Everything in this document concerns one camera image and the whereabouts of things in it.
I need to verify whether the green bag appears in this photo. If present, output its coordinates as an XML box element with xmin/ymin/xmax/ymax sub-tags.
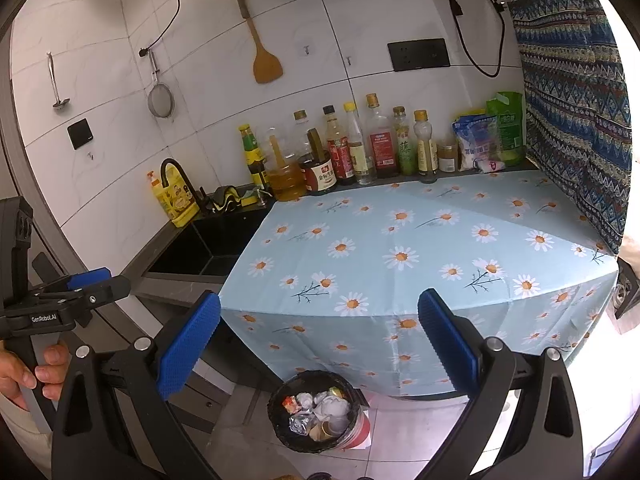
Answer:
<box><xmin>485</xmin><ymin>90</ymin><xmax>527</xmax><ymax>167</ymax></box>

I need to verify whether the small glass jar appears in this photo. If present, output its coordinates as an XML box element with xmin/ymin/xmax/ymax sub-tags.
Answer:
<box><xmin>437</xmin><ymin>143</ymin><xmax>460</xmax><ymax>174</ymax></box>

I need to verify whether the dark soy sauce jug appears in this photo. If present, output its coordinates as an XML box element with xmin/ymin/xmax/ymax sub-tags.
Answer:
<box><xmin>298</xmin><ymin>128</ymin><xmax>339</xmax><ymax>196</ymax></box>

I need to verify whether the metal ladle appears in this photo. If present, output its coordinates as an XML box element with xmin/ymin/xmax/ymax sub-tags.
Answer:
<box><xmin>45</xmin><ymin>51</ymin><xmax>71</xmax><ymax>112</ymax></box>

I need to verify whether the green liquid bottle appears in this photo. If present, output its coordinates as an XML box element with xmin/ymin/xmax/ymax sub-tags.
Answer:
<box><xmin>392</xmin><ymin>105</ymin><xmax>417</xmax><ymax>176</ymax></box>

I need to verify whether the red label bottle dark cap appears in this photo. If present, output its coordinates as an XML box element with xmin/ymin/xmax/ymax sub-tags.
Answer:
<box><xmin>322</xmin><ymin>104</ymin><xmax>357</xmax><ymax>186</ymax></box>

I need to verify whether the black sink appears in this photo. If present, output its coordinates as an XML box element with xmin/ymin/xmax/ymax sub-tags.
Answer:
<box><xmin>146</xmin><ymin>199</ymin><xmax>277</xmax><ymax>279</ymax></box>

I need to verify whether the silver foil bag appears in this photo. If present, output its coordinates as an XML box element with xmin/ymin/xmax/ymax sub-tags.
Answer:
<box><xmin>289</xmin><ymin>411</ymin><xmax>315</xmax><ymax>437</ymax></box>

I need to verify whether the tall bottle with red label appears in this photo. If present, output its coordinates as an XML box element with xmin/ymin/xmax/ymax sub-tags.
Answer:
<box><xmin>364</xmin><ymin>93</ymin><xmax>400</xmax><ymax>180</ymax></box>

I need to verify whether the black looped cable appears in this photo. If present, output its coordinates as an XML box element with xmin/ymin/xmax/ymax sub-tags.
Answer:
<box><xmin>446</xmin><ymin>0</ymin><xmax>509</xmax><ymax>79</ymax></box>

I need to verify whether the grey cabinet drawer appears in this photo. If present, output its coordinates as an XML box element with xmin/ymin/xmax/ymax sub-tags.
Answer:
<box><xmin>187</xmin><ymin>357</ymin><xmax>233</xmax><ymax>433</ymax></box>

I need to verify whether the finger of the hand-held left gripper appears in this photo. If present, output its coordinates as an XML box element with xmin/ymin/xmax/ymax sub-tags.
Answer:
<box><xmin>32</xmin><ymin>267</ymin><xmax>113</xmax><ymax>295</ymax></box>
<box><xmin>40</xmin><ymin>275</ymin><xmax>132</xmax><ymax>325</ymax></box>

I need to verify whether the black and yellow cloth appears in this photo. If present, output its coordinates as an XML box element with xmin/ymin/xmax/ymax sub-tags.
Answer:
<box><xmin>211</xmin><ymin>185</ymin><xmax>243</xmax><ymax>213</ymax></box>

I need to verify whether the black socket panel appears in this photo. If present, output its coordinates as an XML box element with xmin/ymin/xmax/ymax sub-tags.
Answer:
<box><xmin>387</xmin><ymin>38</ymin><xmax>451</xmax><ymax>73</ymax></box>

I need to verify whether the white and blue bag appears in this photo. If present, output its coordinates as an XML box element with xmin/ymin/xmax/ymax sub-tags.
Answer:
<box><xmin>452</xmin><ymin>114</ymin><xmax>499</xmax><ymax>171</ymax></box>

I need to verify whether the slim bottle with yellow cap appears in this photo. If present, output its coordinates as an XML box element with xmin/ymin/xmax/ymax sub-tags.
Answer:
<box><xmin>413</xmin><ymin>109</ymin><xmax>440</xmax><ymax>184</ymax></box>

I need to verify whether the black cable with plug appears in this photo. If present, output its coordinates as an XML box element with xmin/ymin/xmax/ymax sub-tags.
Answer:
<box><xmin>139</xmin><ymin>0</ymin><xmax>187</xmax><ymax>59</ymax></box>

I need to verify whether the metal strainer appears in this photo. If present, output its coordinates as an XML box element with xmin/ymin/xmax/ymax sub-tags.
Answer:
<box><xmin>146</xmin><ymin>49</ymin><xmax>177</xmax><ymax>122</ymax></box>

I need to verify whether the patterned blue curtain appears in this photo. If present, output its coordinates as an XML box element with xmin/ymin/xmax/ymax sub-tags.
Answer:
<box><xmin>491</xmin><ymin>0</ymin><xmax>635</xmax><ymax>257</ymax></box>

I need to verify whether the large bag of white tissue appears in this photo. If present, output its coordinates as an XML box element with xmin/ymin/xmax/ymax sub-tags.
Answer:
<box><xmin>314</xmin><ymin>389</ymin><xmax>348</xmax><ymax>418</ymax></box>

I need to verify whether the dark bottle with green label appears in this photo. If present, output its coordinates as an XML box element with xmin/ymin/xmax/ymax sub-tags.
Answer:
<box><xmin>237</xmin><ymin>123</ymin><xmax>271</xmax><ymax>189</ymax></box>

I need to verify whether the yellow dish soap bottle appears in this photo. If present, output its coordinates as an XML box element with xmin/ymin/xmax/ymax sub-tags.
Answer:
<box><xmin>146</xmin><ymin>168</ymin><xmax>199</xmax><ymax>228</ymax></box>

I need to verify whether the large cooking oil jug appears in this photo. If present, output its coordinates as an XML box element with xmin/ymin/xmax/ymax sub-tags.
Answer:
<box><xmin>264</xmin><ymin>130</ymin><xmax>307</xmax><ymax>202</ymax></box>

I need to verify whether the black faucet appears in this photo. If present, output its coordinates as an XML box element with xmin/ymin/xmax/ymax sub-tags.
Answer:
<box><xmin>159</xmin><ymin>158</ymin><xmax>212</xmax><ymax>217</ymax></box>

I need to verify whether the black wall switch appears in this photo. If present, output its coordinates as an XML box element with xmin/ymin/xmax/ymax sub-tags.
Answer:
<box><xmin>67</xmin><ymin>118</ymin><xmax>95</xmax><ymax>151</ymax></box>

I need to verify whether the blue daisy print tablecloth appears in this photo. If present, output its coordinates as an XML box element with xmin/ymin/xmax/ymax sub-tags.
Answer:
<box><xmin>218</xmin><ymin>169</ymin><xmax>621</xmax><ymax>402</ymax></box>

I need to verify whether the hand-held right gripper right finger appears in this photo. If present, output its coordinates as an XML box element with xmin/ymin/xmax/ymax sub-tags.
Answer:
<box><xmin>415</xmin><ymin>287</ymin><xmax>586</xmax><ymax>480</ymax></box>

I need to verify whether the clear bottle with beige label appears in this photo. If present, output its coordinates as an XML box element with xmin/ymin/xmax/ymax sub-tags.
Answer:
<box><xmin>343</xmin><ymin>101</ymin><xmax>375</xmax><ymax>185</ymax></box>

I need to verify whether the wooden spatula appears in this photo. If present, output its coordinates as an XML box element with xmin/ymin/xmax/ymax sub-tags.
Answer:
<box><xmin>228</xmin><ymin>0</ymin><xmax>285</xmax><ymax>85</ymax></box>

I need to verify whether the clear bottle with gold cap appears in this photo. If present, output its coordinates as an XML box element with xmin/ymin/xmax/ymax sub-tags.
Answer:
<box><xmin>292</xmin><ymin>109</ymin><xmax>313</xmax><ymax>159</ymax></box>

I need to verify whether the black trash bin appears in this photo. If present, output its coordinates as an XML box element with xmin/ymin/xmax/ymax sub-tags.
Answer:
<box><xmin>266</xmin><ymin>369</ymin><xmax>372</xmax><ymax>455</ymax></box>

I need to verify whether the person's left hand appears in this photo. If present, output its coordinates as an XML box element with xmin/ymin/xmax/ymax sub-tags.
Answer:
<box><xmin>0</xmin><ymin>342</ymin><xmax>72</xmax><ymax>411</ymax></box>

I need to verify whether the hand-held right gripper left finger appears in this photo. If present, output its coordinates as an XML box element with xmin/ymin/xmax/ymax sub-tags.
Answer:
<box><xmin>50</xmin><ymin>289</ymin><xmax>223</xmax><ymax>480</ymax></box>

